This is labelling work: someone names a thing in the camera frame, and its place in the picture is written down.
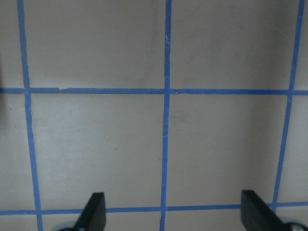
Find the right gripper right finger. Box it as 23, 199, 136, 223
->
241, 190, 289, 231

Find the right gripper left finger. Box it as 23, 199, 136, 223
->
72, 192, 106, 231

